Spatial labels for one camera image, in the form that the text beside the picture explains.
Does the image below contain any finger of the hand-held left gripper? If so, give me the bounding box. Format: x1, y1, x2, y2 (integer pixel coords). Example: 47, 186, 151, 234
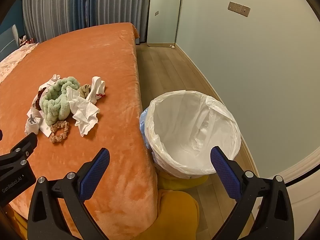
0, 132, 38, 178

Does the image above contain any white tissue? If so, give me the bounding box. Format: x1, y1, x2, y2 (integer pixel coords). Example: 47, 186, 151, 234
67, 86, 101, 137

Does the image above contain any grey pleated curtain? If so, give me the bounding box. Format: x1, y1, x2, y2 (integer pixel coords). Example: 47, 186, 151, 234
22, 0, 150, 43

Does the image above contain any teal headboard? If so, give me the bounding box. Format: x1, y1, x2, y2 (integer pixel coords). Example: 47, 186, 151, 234
0, 0, 25, 62

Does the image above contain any light blue plastic bag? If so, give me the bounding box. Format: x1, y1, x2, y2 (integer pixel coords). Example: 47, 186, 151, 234
139, 106, 170, 171

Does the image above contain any white-lined waste bin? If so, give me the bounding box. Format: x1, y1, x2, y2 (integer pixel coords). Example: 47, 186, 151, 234
140, 90, 242, 179

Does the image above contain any white sock with red mark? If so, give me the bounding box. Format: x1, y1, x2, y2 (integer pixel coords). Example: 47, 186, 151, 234
86, 76, 106, 104

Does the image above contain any bronze wall switch panel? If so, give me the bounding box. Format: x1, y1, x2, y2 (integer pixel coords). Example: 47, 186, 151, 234
227, 1, 251, 17

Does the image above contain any small plush toy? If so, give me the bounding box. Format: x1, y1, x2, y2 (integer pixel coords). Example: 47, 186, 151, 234
19, 35, 35, 46

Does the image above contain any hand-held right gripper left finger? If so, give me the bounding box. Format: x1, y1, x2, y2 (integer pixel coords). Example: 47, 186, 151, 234
27, 147, 110, 240

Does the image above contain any pink bedding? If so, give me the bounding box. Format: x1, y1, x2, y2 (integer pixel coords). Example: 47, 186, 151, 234
0, 42, 39, 83

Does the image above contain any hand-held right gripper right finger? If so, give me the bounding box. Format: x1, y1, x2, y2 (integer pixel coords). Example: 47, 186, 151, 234
210, 146, 295, 240

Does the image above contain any green fluffy cloth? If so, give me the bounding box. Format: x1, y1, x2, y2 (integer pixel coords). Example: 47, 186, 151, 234
40, 76, 81, 126

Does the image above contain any plain white sock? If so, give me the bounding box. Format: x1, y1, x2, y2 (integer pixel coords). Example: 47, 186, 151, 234
38, 74, 62, 91

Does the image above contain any dark red cloth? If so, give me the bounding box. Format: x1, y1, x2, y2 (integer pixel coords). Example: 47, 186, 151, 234
32, 87, 48, 111

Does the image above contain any grey sock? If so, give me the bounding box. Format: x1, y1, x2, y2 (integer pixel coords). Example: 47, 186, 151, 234
24, 106, 53, 138

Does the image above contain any beige scrunchie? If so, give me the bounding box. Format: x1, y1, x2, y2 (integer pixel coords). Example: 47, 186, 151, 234
50, 120, 70, 143

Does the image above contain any orange plush bed blanket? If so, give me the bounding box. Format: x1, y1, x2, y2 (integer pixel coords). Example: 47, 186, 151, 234
0, 22, 158, 238

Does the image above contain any gold-framed standing mirror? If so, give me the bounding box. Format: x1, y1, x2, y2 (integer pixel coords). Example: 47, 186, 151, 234
146, 0, 185, 47

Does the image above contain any brown cloth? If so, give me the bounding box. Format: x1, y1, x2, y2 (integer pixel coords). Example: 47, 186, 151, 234
77, 84, 93, 99

